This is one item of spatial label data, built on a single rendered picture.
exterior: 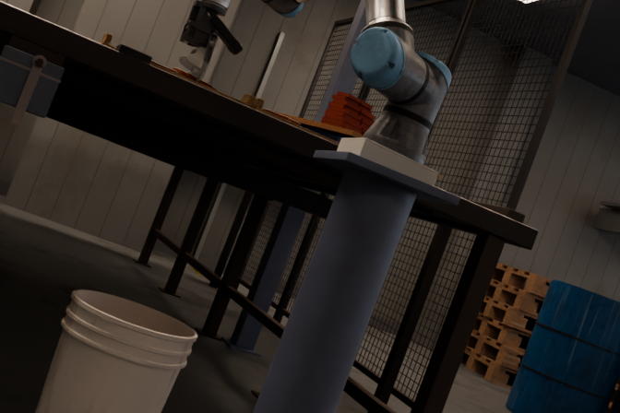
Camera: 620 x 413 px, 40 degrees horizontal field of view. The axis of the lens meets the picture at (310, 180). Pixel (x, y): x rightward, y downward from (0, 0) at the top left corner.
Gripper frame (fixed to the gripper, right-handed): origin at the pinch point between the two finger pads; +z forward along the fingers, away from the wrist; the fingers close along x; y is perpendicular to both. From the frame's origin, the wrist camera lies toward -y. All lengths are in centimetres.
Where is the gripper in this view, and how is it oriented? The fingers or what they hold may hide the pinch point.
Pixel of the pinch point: (196, 80)
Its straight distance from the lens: 228.7
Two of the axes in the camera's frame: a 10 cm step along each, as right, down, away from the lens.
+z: -3.2, 9.5, -0.3
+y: -8.9, -3.1, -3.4
